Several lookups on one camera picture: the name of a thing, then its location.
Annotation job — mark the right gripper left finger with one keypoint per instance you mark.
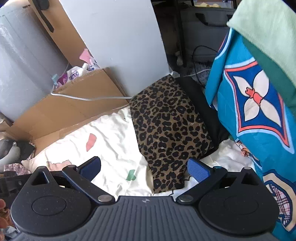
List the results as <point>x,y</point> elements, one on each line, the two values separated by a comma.
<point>90,168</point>

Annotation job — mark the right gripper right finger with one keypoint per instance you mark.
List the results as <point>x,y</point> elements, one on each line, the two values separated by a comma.
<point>198,170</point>

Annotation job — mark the leopard print garment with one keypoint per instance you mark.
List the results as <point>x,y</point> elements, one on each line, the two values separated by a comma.
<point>169,130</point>

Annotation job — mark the person's left hand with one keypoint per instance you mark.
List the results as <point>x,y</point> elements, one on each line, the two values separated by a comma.
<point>5,218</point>

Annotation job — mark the floral patterned cloth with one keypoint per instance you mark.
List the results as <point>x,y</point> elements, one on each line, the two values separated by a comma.
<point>18,168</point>

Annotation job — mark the cream cartoon bed sheet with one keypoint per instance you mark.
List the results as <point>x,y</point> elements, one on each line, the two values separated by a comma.
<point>124,170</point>

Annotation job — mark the black folded garment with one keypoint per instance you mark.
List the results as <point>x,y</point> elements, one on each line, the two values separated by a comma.
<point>209,116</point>

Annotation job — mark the brown cardboard sheet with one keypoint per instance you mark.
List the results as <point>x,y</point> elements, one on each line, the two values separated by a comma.
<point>79,100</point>

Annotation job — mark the blue patterned blanket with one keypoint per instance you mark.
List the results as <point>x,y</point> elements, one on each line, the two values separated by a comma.
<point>254,113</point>

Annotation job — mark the purple white snack packet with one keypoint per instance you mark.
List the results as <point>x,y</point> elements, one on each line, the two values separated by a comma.
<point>89,65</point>

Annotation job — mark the grey bubble wrap roll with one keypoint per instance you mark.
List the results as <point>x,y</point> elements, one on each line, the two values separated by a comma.
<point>29,59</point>

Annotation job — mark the white foam board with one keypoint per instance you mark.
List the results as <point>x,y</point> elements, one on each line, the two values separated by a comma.
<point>123,36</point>

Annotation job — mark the dark grey suitcase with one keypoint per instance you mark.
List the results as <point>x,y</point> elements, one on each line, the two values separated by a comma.
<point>204,30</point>

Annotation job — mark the light green towel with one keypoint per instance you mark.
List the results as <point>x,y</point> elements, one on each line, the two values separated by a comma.
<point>268,31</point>

